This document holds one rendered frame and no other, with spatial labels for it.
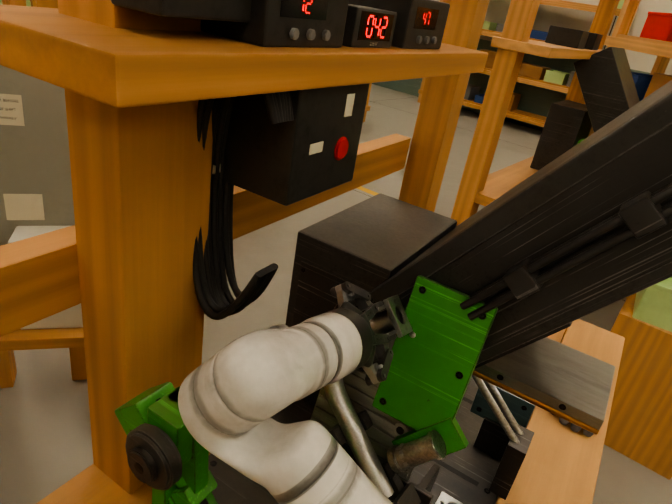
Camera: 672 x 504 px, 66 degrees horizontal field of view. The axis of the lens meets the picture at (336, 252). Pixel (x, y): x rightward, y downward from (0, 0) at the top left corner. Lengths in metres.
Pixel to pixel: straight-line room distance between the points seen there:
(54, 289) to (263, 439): 0.36
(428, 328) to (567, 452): 0.49
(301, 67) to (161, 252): 0.29
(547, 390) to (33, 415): 1.94
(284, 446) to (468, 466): 0.60
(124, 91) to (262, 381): 0.24
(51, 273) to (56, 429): 1.60
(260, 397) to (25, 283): 0.38
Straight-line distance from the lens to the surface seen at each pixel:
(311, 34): 0.64
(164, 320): 0.74
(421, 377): 0.75
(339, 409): 0.78
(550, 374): 0.89
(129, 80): 0.43
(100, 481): 0.94
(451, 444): 0.77
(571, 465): 1.12
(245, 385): 0.41
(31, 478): 2.15
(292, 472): 0.45
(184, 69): 0.47
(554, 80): 9.34
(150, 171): 0.63
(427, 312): 0.73
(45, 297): 0.73
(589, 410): 0.85
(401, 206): 1.06
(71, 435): 2.25
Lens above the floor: 1.60
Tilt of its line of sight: 26 degrees down
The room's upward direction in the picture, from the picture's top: 10 degrees clockwise
